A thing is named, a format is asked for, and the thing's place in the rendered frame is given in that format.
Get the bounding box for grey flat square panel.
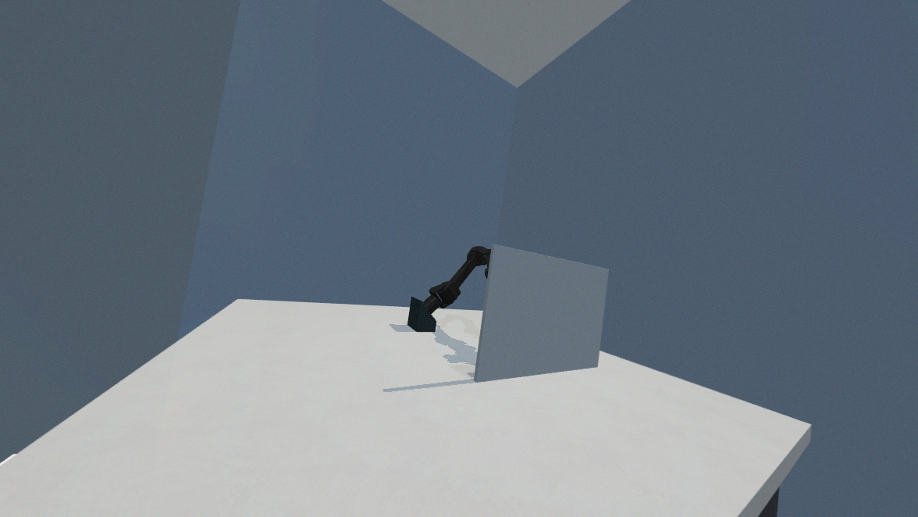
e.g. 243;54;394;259
474;244;609;383

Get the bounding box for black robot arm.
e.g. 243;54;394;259
423;246;491;314

